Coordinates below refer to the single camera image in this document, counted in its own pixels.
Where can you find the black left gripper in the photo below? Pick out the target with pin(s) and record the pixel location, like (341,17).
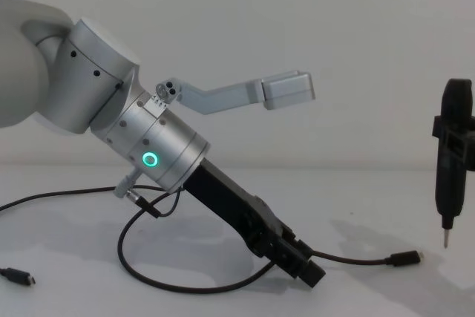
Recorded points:
(219,198)

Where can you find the silver and white left robot arm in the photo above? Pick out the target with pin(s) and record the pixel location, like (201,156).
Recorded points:
(104,72)

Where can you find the black electric screwdriver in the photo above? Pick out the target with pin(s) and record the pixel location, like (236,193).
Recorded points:
(454,191)

